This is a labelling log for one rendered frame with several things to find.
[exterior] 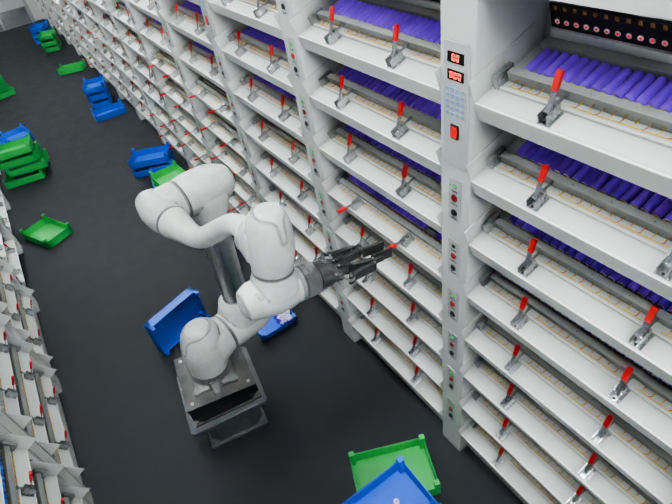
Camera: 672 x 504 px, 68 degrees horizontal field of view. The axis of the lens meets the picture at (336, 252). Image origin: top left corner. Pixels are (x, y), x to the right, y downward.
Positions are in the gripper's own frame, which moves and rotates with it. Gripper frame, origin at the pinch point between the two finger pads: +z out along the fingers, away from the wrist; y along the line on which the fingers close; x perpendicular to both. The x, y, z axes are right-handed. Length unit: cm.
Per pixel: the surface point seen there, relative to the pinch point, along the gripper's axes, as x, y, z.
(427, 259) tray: 7.8, -2.7, 17.1
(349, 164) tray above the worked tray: -10.1, 32.3, 12.9
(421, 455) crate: 98, -12, 19
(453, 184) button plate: -25.1, -15.2, 8.9
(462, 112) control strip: -44.0, -17.7, 5.1
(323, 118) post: -20, 50, 14
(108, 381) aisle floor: 115, 110, -73
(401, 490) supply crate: 70, -29, -8
